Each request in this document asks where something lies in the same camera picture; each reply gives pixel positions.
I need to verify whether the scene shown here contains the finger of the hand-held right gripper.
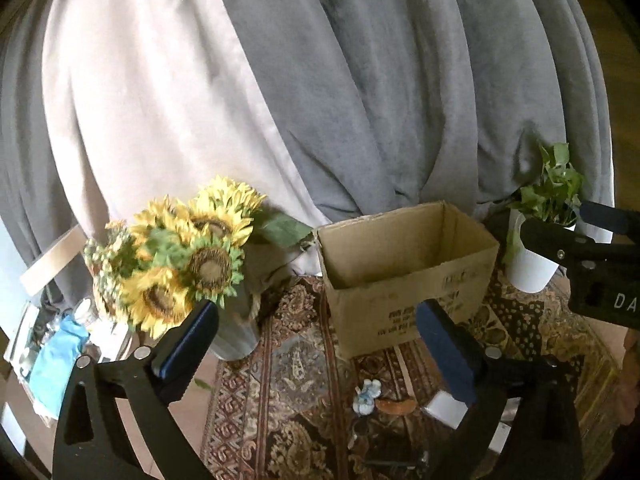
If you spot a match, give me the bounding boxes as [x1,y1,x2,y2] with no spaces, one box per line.
[579,201,640,237]
[520,219,618,267]

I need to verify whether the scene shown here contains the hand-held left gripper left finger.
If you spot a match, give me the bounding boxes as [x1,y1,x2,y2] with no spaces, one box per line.
[51,300,221,480]

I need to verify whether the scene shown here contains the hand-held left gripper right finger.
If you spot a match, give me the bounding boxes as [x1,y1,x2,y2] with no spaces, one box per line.
[415,299,586,480]

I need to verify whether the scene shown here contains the white plastic packet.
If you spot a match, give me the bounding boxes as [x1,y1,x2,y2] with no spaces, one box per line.
[422,392,468,428]

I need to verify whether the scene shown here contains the orange oblong object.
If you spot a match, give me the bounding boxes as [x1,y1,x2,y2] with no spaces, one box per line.
[375,396,418,416]

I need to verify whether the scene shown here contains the cardboard box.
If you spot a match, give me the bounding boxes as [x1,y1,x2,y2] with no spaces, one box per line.
[312,201,501,359]

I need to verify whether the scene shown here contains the small white blue figurine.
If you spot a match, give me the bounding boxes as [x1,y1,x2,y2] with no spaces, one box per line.
[353,379,383,415]

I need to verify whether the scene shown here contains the person's right hand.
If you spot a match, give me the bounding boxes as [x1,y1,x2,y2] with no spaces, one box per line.
[619,332,640,427]

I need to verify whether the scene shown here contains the green plant in white pot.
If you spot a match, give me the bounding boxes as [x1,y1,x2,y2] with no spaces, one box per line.
[501,142,586,292]

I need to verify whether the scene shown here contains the grey vase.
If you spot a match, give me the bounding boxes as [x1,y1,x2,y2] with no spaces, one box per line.
[209,242,293,362]

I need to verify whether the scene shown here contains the white flat object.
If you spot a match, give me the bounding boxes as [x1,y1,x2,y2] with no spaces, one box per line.
[90,320,132,362]

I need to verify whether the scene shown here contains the sunflower bouquet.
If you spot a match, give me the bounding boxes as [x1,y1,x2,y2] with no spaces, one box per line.
[82,176,313,341]

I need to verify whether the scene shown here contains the glass jar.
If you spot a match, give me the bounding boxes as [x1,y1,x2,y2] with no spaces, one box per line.
[72,297,99,327]

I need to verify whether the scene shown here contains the patterned rug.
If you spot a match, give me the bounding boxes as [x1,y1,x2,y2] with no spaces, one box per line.
[200,260,626,480]

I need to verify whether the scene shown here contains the blue cloth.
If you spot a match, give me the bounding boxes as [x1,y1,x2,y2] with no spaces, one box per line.
[30,317,88,411]

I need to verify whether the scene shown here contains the wooden board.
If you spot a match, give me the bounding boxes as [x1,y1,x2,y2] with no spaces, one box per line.
[20,225,86,297]

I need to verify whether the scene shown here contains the grey tray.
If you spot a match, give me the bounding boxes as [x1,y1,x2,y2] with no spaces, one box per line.
[2,300,42,386]

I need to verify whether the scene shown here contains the grey curtain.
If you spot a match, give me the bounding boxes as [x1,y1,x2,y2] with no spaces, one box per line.
[0,0,617,306]

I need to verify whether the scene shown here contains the beige cloth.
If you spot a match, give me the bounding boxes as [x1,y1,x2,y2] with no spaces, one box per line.
[42,0,333,281]

